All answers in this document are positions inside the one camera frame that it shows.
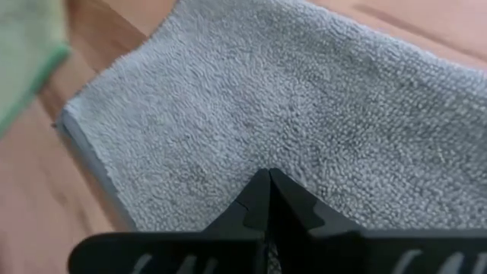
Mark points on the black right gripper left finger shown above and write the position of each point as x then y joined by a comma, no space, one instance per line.
247,217

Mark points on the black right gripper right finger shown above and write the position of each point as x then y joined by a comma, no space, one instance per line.
296,217

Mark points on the grey microfiber towel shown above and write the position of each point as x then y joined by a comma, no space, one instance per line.
266,95

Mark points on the light green microfiber towel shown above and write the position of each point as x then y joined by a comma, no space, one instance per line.
26,57

